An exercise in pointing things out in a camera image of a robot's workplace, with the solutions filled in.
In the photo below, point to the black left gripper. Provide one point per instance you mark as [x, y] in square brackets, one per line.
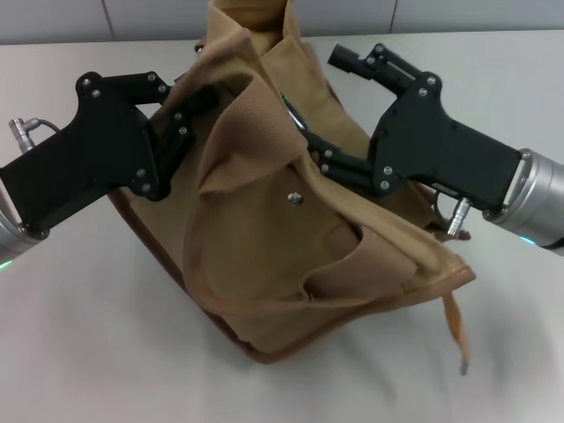
[101, 150]

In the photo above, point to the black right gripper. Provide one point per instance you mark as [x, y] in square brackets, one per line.
[432, 145]

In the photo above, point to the khaki canvas food bag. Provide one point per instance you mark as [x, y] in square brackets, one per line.
[273, 247]

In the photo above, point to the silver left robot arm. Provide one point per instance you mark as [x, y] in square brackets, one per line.
[9, 238]

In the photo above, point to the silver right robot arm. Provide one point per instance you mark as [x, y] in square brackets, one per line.
[537, 198]

